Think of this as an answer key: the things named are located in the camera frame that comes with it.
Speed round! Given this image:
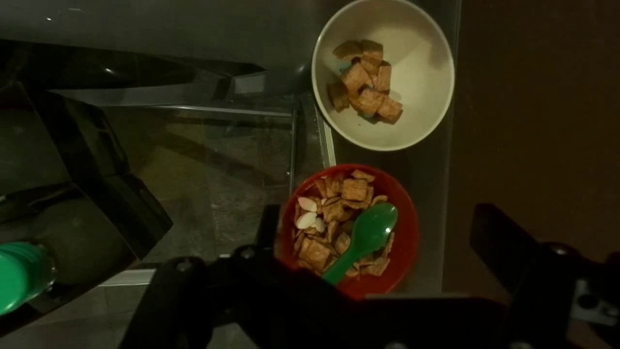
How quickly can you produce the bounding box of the green plastic spoon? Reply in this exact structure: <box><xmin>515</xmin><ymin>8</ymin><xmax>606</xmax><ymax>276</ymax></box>
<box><xmin>321</xmin><ymin>200</ymin><xmax>400</xmax><ymax>289</ymax></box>

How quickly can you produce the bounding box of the green capped bottle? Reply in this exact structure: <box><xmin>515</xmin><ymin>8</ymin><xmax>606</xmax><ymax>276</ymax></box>
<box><xmin>0</xmin><ymin>241</ymin><xmax>59</xmax><ymax>320</ymax></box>

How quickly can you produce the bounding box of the red plastic bowl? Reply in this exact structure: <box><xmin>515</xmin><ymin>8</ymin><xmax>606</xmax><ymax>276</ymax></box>
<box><xmin>274</xmin><ymin>161</ymin><xmax>422</xmax><ymax>301</ymax></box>

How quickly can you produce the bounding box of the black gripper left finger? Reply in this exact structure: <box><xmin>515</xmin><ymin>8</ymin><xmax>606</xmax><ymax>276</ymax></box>
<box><xmin>253</xmin><ymin>204</ymin><xmax>286</xmax><ymax>268</ymax></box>

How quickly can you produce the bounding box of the cereal heap in white bowl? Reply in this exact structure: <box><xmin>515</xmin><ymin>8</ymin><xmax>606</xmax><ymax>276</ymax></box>
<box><xmin>325</xmin><ymin>39</ymin><xmax>406</xmax><ymax>126</ymax></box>

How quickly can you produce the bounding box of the white ceramic bowl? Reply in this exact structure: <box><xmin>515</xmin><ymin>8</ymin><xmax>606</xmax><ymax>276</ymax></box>
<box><xmin>309</xmin><ymin>0</ymin><xmax>456</xmax><ymax>154</ymax></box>

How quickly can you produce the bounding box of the cereal heap in red bowl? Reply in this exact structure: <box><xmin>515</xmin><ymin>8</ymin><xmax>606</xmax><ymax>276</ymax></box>
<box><xmin>292</xmin><ymin>167</ymin><xmax>396</xmax><ymax>282</ymax></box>

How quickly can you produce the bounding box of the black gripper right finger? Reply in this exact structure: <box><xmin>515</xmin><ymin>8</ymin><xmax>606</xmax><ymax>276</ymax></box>
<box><xmin>466</xmin><ymin>202</ymin><xmax>542</xmax><ymax>287</ymax></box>

